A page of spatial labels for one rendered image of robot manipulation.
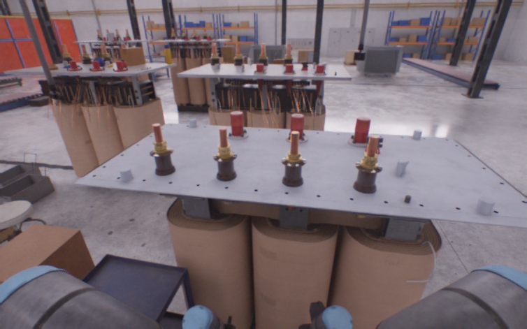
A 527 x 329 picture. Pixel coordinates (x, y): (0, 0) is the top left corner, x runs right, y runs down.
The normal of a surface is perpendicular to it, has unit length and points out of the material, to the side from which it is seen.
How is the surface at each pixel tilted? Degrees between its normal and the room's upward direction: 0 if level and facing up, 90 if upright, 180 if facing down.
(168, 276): 0
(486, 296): 5
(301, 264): 90
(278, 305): 90
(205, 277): 90
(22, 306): 25
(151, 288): 0
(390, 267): 90
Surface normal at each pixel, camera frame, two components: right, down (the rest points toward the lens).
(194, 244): -0.18, 0.45
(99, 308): 0.50, -0.84
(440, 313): -0.50, -0.81
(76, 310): 0.25, -0.84
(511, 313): 0.16, -0.63
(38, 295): -0.04, -0.85
